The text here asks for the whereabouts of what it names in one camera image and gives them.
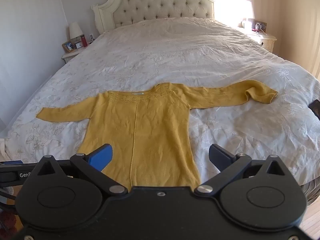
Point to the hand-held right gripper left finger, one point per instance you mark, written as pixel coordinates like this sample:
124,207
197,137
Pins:
102,158

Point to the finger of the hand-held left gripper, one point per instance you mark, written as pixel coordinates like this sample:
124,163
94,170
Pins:
11,162

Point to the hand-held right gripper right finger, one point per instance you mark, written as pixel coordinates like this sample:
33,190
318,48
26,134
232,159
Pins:
218,158

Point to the yellow knit sweater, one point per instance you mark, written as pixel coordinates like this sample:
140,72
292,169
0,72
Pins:
150,130

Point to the cream nightstand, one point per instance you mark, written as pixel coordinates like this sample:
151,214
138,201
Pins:
72,56
266,41

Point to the dark flat object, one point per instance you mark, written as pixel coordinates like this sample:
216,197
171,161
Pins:
315,107

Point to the bed with white floral cover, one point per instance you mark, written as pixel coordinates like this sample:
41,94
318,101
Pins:
175,55

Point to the small alarm clock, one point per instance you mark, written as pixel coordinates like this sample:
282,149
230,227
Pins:
78,45

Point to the red bottle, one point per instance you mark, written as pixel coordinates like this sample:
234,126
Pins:
84,41

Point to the white table lamp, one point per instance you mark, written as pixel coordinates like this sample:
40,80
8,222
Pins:
75,30

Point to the cream tufted headboard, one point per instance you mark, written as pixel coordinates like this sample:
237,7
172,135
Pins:
162,2

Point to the wooden picture frame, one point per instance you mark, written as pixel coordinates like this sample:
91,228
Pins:
68,46

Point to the white wall outlet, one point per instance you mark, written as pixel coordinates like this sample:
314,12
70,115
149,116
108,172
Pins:
92,37

